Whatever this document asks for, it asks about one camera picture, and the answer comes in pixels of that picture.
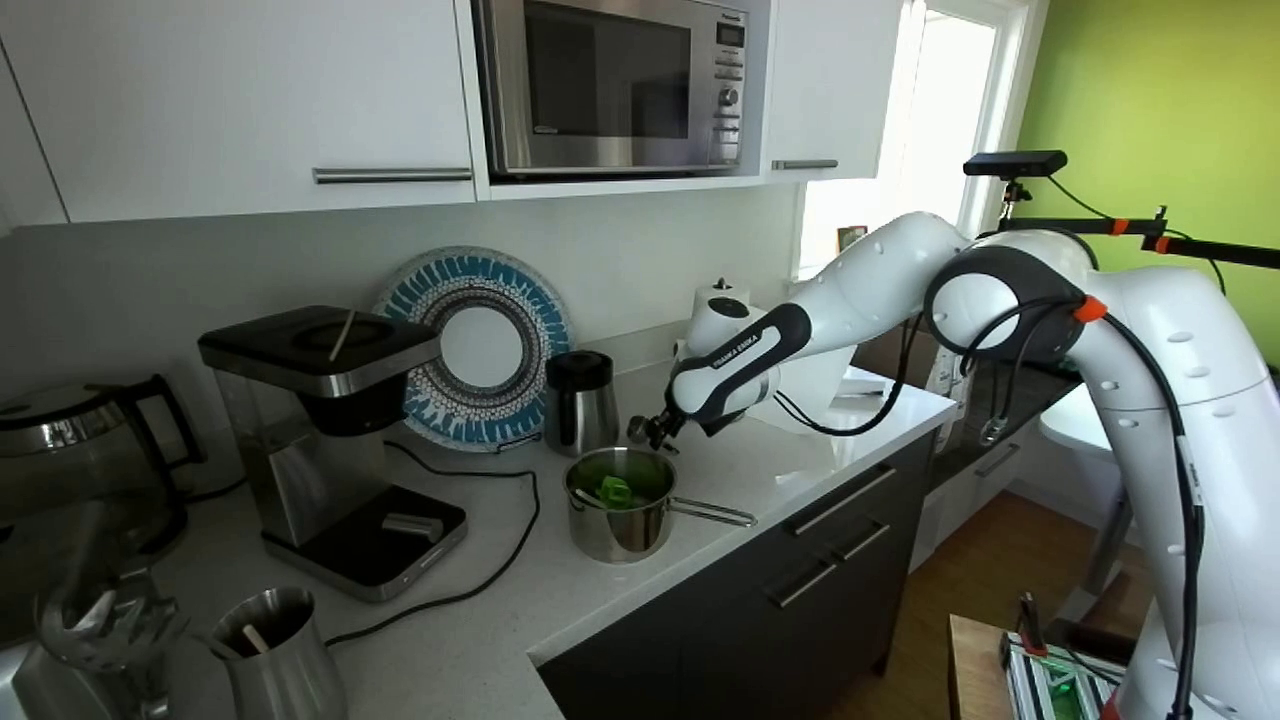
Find small steel jug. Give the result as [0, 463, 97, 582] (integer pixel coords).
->
[203, 582, 351, 720]

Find black stand boom orange clips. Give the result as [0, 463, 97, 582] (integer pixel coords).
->
[1002, 174, 1280, 273]

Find green white box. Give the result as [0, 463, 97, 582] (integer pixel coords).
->
[1002, 629, 1132, 720]

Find white side table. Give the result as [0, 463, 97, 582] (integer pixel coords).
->
[1036, 379, 1128, 460]

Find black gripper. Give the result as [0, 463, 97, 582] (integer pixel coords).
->
[626, 395, 704, 460]

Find steel canister with black lid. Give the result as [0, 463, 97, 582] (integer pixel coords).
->
[544, 346, 626, 460]

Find stainless steel pot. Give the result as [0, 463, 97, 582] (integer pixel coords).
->
[560, 443, 762, 568]

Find long silver cabinet handle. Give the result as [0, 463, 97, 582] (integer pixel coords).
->
[311, 165, 481, 186]

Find blue white patterned plate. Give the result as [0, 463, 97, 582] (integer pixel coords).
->
[380, 243, 581, 455]

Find large white cabinet door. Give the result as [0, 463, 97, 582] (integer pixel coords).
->
[0, 0, 481, 226]

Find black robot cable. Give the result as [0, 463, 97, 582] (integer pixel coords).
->
[774, 285, 1213, 720]

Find dark drawer cabinet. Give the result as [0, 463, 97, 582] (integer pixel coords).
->
[536, 433, 939, 720]

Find black silver coffee maker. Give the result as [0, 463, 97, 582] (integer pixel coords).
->
[196, 302, 471, 604]

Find green object inside pot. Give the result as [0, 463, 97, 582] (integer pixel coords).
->
[587, 468, 643, 512]

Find stainless steel microwave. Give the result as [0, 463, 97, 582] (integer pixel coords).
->
[467, 0, 774, 182]

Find silver drawer handle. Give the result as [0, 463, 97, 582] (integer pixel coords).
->
[793, 463, 897, 540]
[776, 521, 897, 611]

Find black electric kettle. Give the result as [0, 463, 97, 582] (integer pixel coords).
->
[0, 372, 208, 570]

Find black power cord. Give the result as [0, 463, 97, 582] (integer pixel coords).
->
[321, 435, 544, 653]

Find black camera on stand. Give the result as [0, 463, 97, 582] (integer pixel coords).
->
[960, 147, 1073, 178]

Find narrow white cabinet door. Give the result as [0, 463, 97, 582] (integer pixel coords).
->
[764, 0, 910, 182]

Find clear glass jar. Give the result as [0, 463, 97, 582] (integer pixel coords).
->
[34, 570, 186, 720]

